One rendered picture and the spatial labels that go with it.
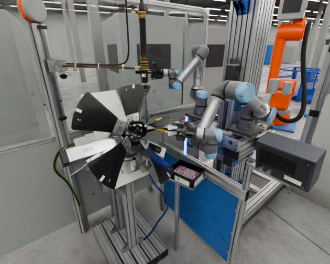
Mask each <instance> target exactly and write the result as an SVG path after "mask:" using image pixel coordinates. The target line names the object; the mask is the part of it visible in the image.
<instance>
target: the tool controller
mask: <svg viewBox="0 0 330 264"><path fill-rule="evenodd" d="M325 155H326V149H323V148H320V147H317V146H314V145H310V144H307V143H304V142H301V141H298V140H295V139H292V138H288V137H285V136H282V135H278V134H275V133H272V132H269V131H268V132H266V133H265V134H264V135H263V136H262V137H260V138H259V139H258V140H257V142H256V163H255V168H257V169H259V170H260V171H263V172H265V173H267V174H269V175H271V176H273V177H275V178H277V179H280V180H282V181H284V182H286V183H288V184H290V185H292V186H294V187H296V188H298V189H301V190H303V191H305V192H307V193H308V192H309V191H310V190H311V188H312V187H313V186H314V184H315V183H316V182H317V180H318V178H319V175H320V171H321V168H322V165H323V161H324V158H325Z"/></svg>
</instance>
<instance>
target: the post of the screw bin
mask: <svg viewBox="0 0 330 264"><path fill-rule="evenodd" d="M179 214H180V185H179V184H177V183H175V205H174V250H176V251H177V250H178V245H179Z"/></svg>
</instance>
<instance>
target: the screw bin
mask: <svg viewBox="0 0 330 264"><path fill-rule="evenodd" d="M179 165H182V166H184V167H187V168H190V169H191V170H194V171H197V172H199V173H200V174H199V175H198V176H197V177H196V178H195V179H194V180H191V179H189V178H187V177H185V176H183V175H180V174H178V173H176V172H174V171H173V173H172V175H171V177H170V178H171V179H173V180H175V181H177V182H179V183H181V184H184V185H186V186H188V187H190V188H192V189H193V188H194V187H195V186H196V185H197V184H198V183H199V182H200V181H201V180H202V179H203V178H204V171H205V169H203V168H201V167H198V166H196V165H193V164H191V163H188V162H186V161H183V160H181V159H180V160H178V161H177V162H176V163H174V164H173V165H172V167H173V170H174V169H176V168H177V167H178V166H179Z"/></svg>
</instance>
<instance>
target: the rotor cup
mask: <svg viewBox="0 0 330 264"><path fill-rule="evenodd" d="M127 126H128V127H127ZM127 126H126V128H125V130H124V132H123V134H122V135H120V137H121V140H122V141H123V139H124V138H125V137H126V135H127V136H128V138H129V140H130V142H131V146H136V145H138V144H139V143H140V142H139V141H140V140H142V138H143V137H144V136H145V135H146V133H147V126H146V124H145V123H144V122H143V121H141V120H138V119H134V120H132V121H131V122H130V123H129V124H128V125H127ZM137 127H139V130H137V129H136V128H137ZM131 136H133V138H131Z"/></svg>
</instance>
